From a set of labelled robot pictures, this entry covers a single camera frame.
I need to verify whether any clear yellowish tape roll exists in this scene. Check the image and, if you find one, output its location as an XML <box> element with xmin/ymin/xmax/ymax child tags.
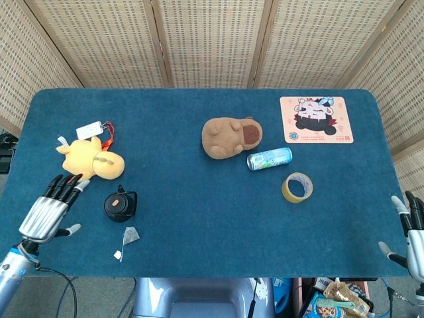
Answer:
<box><xmin>281</xmin><ymin>172</ymin><xmax>314</xmax><ymax>203</ymax></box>

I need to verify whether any white paper tag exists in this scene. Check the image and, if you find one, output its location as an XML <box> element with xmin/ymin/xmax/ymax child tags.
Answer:
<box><xmin>76</xmin><ymin>121</ymin><xmax>104</xmax><ymax>140</ymax></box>

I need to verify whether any black round container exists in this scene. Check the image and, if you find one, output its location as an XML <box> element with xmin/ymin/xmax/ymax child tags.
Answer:
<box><xmin>103</xmin><ymin>184</ymin><xmax>138</xmax><ymax>223</ymax></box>

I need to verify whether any yellow plush toy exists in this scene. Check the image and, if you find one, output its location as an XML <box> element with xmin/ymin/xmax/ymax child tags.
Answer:
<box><xmin>55</xmin><ymin>135</ymin><xmax>126</xmax><ymax>182</ymax></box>

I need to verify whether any black floor cable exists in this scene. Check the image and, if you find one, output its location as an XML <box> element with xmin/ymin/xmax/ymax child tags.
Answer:
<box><xmin>116</xmin><ymin>277</ymin><xmax>138</xmax><ymax>318</ymax></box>

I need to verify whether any brown snack bag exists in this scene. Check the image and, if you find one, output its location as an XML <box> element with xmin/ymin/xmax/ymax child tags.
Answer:
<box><xmin>323</xmin><ymin>281</ymin><xmax>371</xmax><ymax>318</ymax></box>

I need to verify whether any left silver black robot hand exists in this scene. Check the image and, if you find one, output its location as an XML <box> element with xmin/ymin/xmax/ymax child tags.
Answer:
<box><xmin>19</xmin><ymin>174</ymin><xmax>91</xmax><ymax>244</ymax></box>

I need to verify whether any green comb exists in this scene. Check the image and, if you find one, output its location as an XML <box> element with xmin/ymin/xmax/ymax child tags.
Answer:
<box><xmin>314</xmin><ymin>297</ymin><xmax>354</xmax><ymax>311</ymax></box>

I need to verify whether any black equipment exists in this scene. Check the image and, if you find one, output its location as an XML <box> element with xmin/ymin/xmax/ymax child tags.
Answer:
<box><xmin>0</xmin><ymin>131</ymin><xmax>17</xmax><ymax>174</ymax></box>

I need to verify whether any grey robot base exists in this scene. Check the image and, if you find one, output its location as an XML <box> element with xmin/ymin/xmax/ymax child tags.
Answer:
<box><xmin>132</xmin><ymin>277</ymin><xmax>276</xmax><ymax>318</ymax></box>

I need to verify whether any pink cartoon mouse pad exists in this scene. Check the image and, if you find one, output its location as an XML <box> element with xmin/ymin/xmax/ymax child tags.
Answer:
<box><xmin>279</xmin><ymin>95</ymin><xmax>354</xmax><ymax>144</ymax></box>

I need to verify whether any blue plastic bag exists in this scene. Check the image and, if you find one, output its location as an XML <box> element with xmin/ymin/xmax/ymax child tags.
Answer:
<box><xmin>272</xmin><ymin>277</ymin><xmax>294</xmax><ymax>314</ymax></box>

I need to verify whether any brown capybara plush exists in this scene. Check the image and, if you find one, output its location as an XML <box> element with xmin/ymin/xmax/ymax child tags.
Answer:
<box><xmin>201</xmin><ymin>116</ymin><xmax>264</xmax><ymax>160</ymax></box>

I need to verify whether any blue table cloth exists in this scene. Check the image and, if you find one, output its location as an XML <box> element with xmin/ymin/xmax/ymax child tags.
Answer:
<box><xmin>0</xmin><ymin>87</ymin><xmax>411</xmax><ymax>278</ymax></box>

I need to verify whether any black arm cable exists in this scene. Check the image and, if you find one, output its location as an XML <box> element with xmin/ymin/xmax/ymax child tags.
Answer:
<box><xmin>32</xmin><ymin>264</ymin><xmax>80</xmax><ymax>318</ymax></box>

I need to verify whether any grey tea bag with string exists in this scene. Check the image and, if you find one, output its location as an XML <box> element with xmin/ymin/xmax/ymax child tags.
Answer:
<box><xmin>113</xmin><ymin>226</ymin><xmax>140</xmax><ymax>263</ymax></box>

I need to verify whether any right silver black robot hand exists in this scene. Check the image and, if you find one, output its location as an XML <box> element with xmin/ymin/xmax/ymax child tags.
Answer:
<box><xmin>378</xmin><ymin>190</ymin><xmax>424</xmax><ymax>286</ymax></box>

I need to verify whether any woven bamboo folding screen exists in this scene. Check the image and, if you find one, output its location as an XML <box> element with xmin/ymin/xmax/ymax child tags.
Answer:
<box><xmin>0</xmin><ymin>0</ymin><xmax>424</xmax><ymax>193</ymax></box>

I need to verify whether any green drink can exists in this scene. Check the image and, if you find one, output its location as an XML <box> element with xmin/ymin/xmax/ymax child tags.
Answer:
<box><xmin>246</xmin><ymin>146</ymin><xmax>293</xmax><ymax>172</ymax></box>

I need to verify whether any blue cable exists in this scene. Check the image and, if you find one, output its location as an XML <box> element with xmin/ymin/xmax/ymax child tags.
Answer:
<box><xmin>376</xmin><ymin>277</ymin><xmax>424</xmax><ymax>318</ymax></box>

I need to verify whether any blue snack box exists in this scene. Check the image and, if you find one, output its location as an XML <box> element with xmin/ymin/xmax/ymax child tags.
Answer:
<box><xmin>303</xmin><ymin>291</ymin><xmax>337</xmax><ymax>318</ymax></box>

